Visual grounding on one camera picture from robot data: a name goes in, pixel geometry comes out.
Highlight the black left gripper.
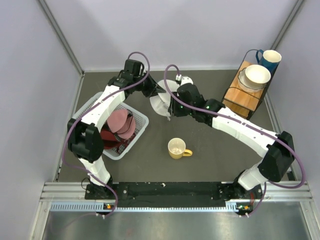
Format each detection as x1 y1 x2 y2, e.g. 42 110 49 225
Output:
133 70 166 98

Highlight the pink bra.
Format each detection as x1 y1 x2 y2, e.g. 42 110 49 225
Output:
106 108 136 140

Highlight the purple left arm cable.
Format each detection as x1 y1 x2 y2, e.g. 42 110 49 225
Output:
61 51 151 218

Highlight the white plastic basket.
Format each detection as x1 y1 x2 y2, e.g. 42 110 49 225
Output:
72 91 149 161

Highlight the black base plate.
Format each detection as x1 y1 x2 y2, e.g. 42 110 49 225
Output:
84 181 266 208

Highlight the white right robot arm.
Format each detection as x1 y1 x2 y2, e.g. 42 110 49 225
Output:
164 75 295 198

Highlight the blue and white mug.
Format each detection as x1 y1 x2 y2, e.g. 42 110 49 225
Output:
255 49 282 75

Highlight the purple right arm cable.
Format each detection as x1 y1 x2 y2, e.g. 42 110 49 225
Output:
163 64 306 218

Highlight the white bowl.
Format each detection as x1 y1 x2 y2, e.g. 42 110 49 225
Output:
238 64 271 93

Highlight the dark red bra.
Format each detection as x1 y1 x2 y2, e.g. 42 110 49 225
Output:
100 129 136 150

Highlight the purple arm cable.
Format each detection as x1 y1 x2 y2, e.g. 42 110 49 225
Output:
61 51 151 218
163 64 306 218

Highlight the aluminium rail with cable duct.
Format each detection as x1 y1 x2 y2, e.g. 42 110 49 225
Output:
40 181 313 213

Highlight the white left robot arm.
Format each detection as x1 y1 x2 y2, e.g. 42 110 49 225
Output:
67 58 164 199

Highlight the wooden rack with black frame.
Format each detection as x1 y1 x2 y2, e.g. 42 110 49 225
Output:
222 49 274 120

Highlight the yellow mug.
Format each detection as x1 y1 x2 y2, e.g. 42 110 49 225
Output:
167 138 193 160

